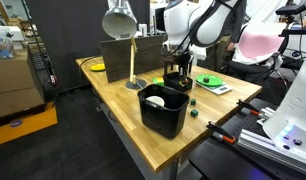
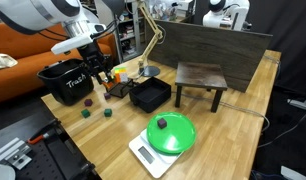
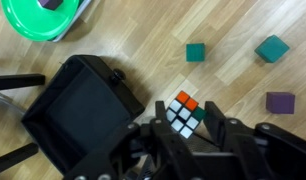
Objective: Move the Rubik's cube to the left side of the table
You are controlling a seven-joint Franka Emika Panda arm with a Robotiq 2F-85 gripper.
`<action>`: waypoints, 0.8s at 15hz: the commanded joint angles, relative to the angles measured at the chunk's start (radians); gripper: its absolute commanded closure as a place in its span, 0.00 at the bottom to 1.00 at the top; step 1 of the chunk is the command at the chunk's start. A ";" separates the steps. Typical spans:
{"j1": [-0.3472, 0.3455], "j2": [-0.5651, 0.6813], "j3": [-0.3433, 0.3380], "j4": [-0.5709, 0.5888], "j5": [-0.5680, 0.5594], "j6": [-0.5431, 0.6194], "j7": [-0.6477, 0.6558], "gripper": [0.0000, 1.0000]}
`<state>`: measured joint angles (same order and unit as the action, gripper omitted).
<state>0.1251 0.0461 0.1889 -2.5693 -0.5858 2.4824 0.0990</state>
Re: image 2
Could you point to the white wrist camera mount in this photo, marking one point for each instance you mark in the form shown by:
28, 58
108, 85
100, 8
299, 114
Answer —
71, 43

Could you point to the orange sofa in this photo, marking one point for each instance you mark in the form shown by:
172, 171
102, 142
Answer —
26, 66

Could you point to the black breadboard base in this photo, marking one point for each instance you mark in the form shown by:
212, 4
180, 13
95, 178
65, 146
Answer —
53, 156

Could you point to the white cloth bag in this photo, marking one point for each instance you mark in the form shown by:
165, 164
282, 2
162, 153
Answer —
3, 61

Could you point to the purple cube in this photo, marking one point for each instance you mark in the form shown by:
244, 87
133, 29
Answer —
107, 96
88, 102
162, 123

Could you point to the aluminium extrusion bracket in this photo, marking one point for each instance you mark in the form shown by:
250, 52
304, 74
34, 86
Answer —
13, 155

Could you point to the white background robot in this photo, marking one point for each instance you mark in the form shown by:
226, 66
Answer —
223, 15

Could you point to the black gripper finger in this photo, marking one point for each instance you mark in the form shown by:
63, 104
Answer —
99, 77
109, 74

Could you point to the black mesh tray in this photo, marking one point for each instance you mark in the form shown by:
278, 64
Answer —
121, 90

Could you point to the small dark wooden stool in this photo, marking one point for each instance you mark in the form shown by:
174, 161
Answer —
199, 76

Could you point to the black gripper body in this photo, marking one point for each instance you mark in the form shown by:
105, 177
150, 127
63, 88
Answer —
93, 56

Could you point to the black trash bin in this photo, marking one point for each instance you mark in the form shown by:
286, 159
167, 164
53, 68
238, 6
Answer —
64, 88

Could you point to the green plastic plate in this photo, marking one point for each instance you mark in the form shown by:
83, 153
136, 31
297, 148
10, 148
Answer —
174, 135

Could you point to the grey storage shelf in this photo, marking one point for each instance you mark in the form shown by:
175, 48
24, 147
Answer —
129, 30

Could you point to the green cube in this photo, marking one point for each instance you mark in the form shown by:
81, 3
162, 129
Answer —
85, 113
108, 112

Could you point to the wooden desk lamp grey shade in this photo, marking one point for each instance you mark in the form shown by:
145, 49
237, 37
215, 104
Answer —
152, 41

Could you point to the black fabric box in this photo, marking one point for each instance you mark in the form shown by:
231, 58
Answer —
149, 95

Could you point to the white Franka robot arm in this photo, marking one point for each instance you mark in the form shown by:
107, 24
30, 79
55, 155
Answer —
29, 13

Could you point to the dark wooden back panel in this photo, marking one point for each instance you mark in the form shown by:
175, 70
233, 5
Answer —
213, 46

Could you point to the white kitchen scale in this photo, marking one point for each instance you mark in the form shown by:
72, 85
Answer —
149, 156

